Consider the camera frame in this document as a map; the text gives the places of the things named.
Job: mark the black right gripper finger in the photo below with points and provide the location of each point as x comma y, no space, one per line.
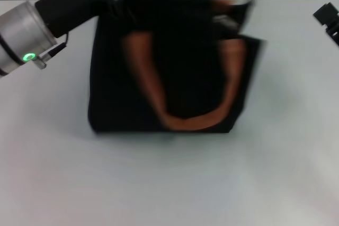
329,14

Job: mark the silver zipper pull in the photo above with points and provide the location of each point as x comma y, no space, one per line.
223,21

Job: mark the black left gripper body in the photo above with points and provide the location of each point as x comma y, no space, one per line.
74,6

